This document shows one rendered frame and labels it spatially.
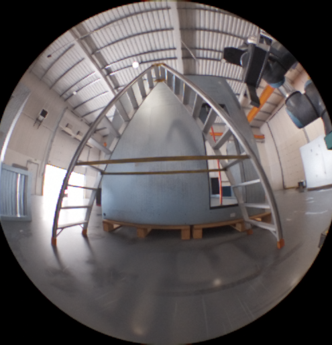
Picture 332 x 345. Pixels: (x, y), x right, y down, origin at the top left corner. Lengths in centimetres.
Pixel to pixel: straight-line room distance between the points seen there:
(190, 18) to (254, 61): 739
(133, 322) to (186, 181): 145
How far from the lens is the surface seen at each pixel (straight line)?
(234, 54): 41
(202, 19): 780
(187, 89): 135
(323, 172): 653
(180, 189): 144
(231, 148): 609
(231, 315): 66
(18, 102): 171
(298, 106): 74
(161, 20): 754
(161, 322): 62
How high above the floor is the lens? 57
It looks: 12 degrees up
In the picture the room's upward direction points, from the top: 1 degrees counter-clockwise
